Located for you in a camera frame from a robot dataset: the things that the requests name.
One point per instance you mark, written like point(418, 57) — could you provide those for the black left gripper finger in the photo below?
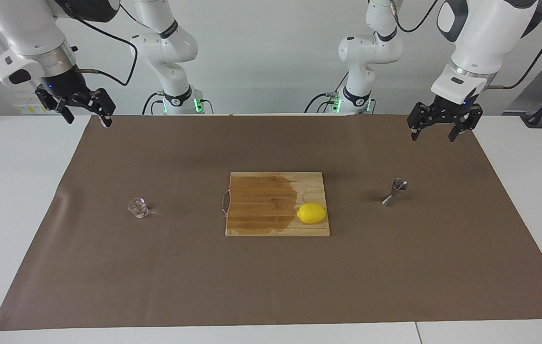
point(469, 123)
point(419, 117)

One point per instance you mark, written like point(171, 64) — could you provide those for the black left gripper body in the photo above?
point(454, 110)

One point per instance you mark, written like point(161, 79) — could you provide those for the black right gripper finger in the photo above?
point(53, 102)
point(101, 102)

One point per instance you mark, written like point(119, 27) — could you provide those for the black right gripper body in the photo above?
point(63, 83)

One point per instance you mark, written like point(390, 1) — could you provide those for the steel double jigger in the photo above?
point(399, 184)

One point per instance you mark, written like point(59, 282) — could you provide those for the small clear glass cup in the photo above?
point(138, 208)

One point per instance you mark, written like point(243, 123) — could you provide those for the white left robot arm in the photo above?
point(485, 28)

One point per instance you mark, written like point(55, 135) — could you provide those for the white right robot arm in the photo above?
point(27, 28)

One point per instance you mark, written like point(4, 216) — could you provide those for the yellow lemon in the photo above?
point(312, 213)

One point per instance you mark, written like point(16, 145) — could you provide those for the brown table mat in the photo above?
point(395, 267)

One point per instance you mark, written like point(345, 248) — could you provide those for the wooden cutting board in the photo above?
point(261, 210)

